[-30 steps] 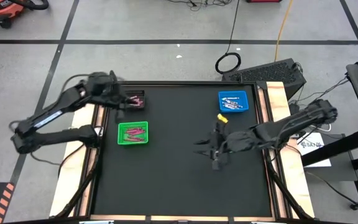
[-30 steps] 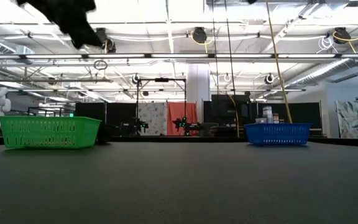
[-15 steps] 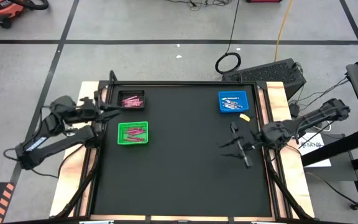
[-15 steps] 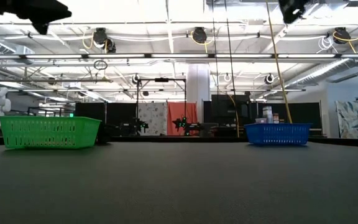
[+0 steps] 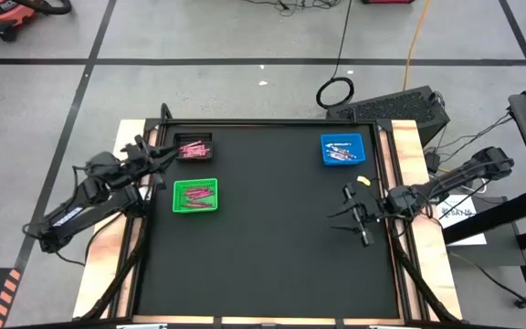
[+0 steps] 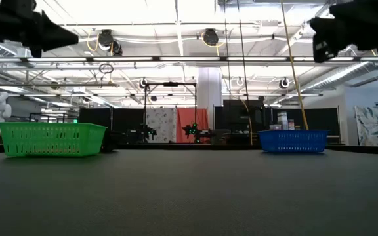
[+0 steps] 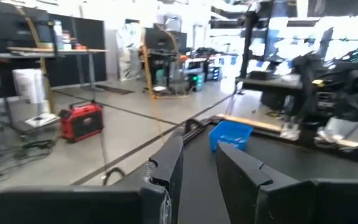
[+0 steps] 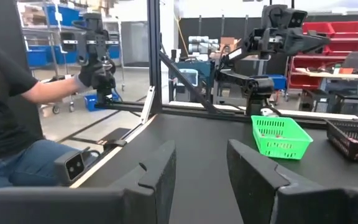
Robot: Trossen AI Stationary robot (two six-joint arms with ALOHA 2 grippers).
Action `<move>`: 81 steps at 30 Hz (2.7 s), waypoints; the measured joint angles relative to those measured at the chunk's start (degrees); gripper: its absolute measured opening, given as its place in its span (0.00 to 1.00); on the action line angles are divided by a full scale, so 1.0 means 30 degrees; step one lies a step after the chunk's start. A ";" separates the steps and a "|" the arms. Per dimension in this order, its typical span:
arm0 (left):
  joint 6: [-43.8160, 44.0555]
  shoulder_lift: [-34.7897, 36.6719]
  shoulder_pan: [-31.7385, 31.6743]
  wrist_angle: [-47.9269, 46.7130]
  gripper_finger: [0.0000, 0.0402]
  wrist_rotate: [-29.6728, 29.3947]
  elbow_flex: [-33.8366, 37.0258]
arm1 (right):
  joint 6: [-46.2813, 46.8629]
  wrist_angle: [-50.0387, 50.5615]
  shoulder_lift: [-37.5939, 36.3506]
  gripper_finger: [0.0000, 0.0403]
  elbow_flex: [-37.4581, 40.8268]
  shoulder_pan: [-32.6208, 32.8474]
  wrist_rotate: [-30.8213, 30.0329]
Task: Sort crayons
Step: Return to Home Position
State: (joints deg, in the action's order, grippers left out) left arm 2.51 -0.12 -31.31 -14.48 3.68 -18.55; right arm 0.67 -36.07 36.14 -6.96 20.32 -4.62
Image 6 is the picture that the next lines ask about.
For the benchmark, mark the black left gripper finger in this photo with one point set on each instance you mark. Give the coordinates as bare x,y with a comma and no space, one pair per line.
57,36

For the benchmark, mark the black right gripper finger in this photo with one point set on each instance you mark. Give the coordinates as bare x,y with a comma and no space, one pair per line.
349,10
323,36

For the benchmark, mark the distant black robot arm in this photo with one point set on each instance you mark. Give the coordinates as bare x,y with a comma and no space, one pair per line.
194,131
143,132

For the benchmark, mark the black partition panel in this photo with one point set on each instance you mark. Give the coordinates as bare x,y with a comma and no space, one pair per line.
323,119
94,118

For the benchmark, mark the green plastic basket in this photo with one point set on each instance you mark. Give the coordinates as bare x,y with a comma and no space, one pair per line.
54,127

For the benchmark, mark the stacked white containers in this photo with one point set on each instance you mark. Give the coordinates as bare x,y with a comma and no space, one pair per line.
282,118

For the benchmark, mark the leaf pattern hanging cloth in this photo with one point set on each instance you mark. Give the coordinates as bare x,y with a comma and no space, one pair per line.
372,126

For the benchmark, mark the blue plastic basket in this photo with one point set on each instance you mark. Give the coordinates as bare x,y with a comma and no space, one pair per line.
294,137

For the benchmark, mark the black cabinet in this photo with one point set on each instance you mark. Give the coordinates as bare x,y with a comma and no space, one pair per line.
238,113

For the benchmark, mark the white building column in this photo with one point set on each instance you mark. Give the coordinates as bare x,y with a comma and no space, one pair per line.
208,91

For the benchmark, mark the long ceiling light strip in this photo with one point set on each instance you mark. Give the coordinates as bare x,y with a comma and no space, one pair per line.
189,58

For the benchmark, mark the white floral hanging cloth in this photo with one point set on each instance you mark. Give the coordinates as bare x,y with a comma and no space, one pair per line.
162,123

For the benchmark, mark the orange hanging cloth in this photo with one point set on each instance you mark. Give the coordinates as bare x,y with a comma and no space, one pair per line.
189,116

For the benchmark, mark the black table mat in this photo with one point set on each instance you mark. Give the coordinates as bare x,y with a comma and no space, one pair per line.
176,203

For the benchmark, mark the silver ceiling duct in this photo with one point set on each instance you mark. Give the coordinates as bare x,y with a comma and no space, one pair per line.
356,71

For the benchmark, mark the black metal station frame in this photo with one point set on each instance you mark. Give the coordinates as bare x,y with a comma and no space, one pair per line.
171,84

